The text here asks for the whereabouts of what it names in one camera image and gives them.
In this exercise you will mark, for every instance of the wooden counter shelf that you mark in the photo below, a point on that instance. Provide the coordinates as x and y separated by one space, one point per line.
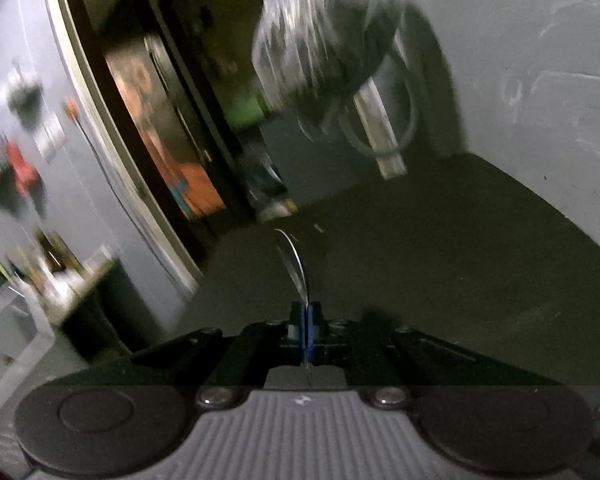
58 295

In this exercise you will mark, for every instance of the white wall switch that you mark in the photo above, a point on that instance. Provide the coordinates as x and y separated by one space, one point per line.
50 137

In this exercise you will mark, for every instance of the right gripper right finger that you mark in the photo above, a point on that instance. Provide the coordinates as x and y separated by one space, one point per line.
345 355

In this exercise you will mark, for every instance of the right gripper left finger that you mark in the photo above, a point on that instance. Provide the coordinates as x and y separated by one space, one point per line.
266 355

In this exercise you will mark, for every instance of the butter knife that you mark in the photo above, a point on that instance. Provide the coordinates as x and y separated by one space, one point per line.
289 253

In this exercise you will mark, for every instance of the white perforated utensil basket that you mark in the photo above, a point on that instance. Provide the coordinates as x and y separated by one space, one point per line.
25 338

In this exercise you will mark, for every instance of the orange wall hook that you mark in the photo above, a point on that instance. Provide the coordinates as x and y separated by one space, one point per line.
71 110

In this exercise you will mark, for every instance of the plastic bag of dark contents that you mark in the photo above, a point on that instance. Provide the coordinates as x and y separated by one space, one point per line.
311 56

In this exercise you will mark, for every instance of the red net bag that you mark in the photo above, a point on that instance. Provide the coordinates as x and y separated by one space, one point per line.
28 181

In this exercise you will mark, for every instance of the green box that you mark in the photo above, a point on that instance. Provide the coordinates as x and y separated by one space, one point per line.
247 112

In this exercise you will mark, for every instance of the hanging grey bag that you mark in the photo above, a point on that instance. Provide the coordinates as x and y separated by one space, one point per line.
22 91

